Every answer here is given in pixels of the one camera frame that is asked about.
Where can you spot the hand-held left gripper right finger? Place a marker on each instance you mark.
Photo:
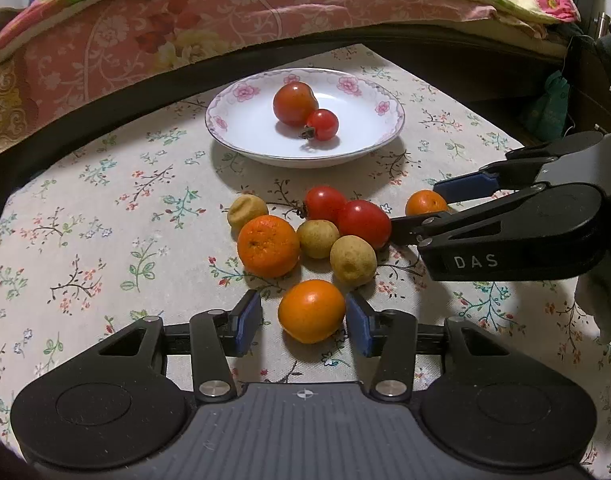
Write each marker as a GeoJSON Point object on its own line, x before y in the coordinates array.
{"type": "Point", "coordinates": [360, 322]}

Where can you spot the rough-skinned mandarin orange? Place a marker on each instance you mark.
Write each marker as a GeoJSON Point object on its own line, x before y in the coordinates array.
{"type": "Point", "coordinates": [268, 246]}

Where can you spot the pink floral blanket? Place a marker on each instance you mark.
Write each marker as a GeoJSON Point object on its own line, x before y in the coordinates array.
{"type": "Point", "coordinates": [185, 25]}

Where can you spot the wrinkled yellow round fruit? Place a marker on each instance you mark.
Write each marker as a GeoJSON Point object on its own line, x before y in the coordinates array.
{"type": "Point", "coordinates": [246, 211]}

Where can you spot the small mandarin orange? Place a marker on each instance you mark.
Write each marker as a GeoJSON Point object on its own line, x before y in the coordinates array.
{"type": "Point", "coordinates": [425, 203]}

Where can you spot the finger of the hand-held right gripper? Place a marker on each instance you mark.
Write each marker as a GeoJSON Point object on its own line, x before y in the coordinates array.
{"type": "Point", "coordinates": [430, 227]}
{"type": "Point", "coordinates": [465, 186]}

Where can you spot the smooth mandarin orange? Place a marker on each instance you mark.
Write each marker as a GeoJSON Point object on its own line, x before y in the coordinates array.
{"type": "Point", "coordinates": [311, 310]}

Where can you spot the dark bed frame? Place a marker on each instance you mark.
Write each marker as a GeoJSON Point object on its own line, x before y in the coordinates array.
{"type": "Point", "coordinates": [385, 42]}

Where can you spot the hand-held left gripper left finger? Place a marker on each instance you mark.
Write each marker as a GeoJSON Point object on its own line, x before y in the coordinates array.
{"type": "Point", "coordinates": [248, 322]}

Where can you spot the small red tomato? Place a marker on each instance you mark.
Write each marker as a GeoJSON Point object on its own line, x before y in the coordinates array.
{"type": "Point", "coordinates": [364, 224]}
{"type": "Point", "coordinates": [325, 200]}
{"type": "Point", "coordinates": [324, 124]}

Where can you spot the white floral-rimmed plate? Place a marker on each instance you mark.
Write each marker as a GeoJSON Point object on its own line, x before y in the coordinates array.
{"type": "Point", "coordinates": [255, 130]}

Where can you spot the green bag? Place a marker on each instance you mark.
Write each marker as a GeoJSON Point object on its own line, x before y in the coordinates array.
{"type": "Point", "coordinates": [550, 110]}

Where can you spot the large orange-red tomato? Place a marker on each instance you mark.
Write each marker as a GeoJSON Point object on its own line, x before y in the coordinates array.
{"type": "Point", "coordinates": [293, 102]}

